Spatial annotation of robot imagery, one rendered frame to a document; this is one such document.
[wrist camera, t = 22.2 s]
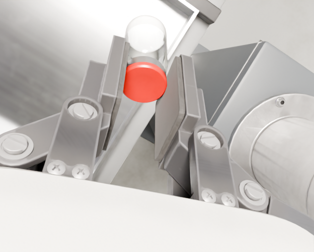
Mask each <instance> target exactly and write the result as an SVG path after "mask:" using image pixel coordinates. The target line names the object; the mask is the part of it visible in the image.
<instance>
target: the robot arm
mask: <svg viewBox="0 0 314 252"><path fill-rule="evenodd" d="M129 46H130V43H129V42H126V38H124V37H120V36H117V35H113V38H112V43H111V47H110V51H109V55H108V60H107V63H103V62H99V61H95V60H92V59H89V61H88V65H87V68H86V71H85V75H84V78H83V81H82V85H81V88H80V91H79V95H75V96H72V97H69V98H68V99H67V100H65V102H64V104H63V106H62V109H61V112H60V113H57V114H54V115H51V116H48V117H46V118H43V119H40V120H37V121H34V122H32V123H29V124H26V125H23V126H20V127H18V128H15V129H12V130H9V131H7V132H4V133H2V134H0V252H314V96H311V95H307V94H302V93H293V92H291V93H281V94H277V95H273V96H270V97H268V98H266V99H264V100H262V101H260V102H258V103H257V104H255V105H254V106H253V107H251V108H250V109H249V110H248V111H247V112H246V113H245V114H244V115H243V116H242V117H241V119H240V120H239V121H238V123H237V124H236V125H235V127H234V129H233V131H232V133H231V135H230V138H229V141H228V144H227V140H226V138H225V136H224V135H223V134H222V133H221V132H220V131H219V130H218V129H216V128H215V127H213V126H210V125H208V121H207V114H206V108H205V101H204V95H203V90H202V89H201V88H197V84H196V76H195V69H194V61H193V58H192V57H190V56H187V55H183V54H180V55H179V57H178V56H175V57H174V59H173V62H172V64H171V66H170V69H169V71H168V74H167V76H166V79H167V87H166V90H165V92H164V94H163V95H162V97H160V98H159V99H157V100H156V104H155V135H154V160H155V161H157V162H158V169H159V170H164V171H167V172H168V173H169V174H168V176H167V194H163V193H158V192H152V191H147V190H141V189H135V188H130V187H124V186H119V185H113V184H107V183H102V182H96V181H92V177H93V171H94V165H95V159H96V158H98V157H100V156H101V154H102V150H103V151H106V150H107V147H108V143H109V140H110V137H111V134H112V130H113V127H114V124H115V120H116V117H117V114H118V111H119V107H120V104H121V100H122V96H123V90H124V82H125V75H126V68H127V61H128V53H129Z"/></svg>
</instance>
